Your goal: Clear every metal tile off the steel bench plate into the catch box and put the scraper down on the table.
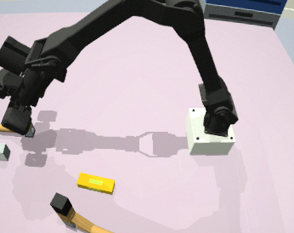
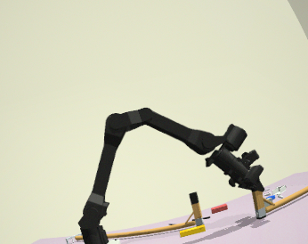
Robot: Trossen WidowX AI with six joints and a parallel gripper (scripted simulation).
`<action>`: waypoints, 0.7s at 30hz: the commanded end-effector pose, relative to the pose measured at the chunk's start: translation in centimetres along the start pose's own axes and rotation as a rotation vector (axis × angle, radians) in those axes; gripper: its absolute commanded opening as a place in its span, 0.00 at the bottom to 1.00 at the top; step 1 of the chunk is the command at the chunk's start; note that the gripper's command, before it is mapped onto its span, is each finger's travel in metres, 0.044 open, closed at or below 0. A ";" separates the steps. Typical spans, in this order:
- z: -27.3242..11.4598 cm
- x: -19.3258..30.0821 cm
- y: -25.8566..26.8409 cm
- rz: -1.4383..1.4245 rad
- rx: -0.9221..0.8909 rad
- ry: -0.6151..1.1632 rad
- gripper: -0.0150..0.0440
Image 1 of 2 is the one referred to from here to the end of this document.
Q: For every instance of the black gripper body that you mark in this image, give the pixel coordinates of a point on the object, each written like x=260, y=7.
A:
x=18, y=118

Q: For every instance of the yellow rectangular block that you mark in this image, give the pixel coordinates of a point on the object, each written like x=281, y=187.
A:
x=91, y=182

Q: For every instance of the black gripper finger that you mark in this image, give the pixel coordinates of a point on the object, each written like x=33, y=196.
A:
x=11, y=104

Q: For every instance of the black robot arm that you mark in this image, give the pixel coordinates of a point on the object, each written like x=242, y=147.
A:
x=48, y=58

